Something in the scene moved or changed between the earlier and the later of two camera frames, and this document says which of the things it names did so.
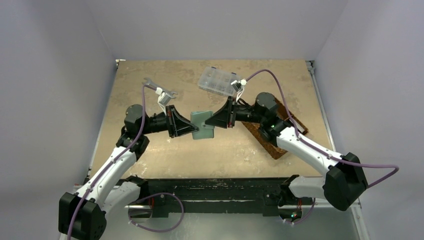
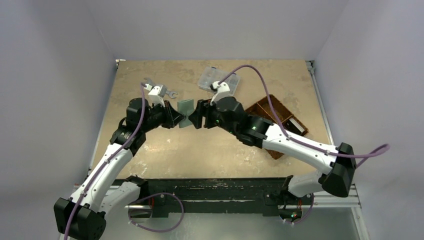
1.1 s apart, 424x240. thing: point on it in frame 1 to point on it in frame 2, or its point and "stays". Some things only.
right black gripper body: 231,112 to 205,112
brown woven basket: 275,151 stays
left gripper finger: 191,128 to 178,117
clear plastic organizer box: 218,80 stays
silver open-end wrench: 149,81 stays
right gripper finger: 213,121 to 194,118
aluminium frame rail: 356,202 stays
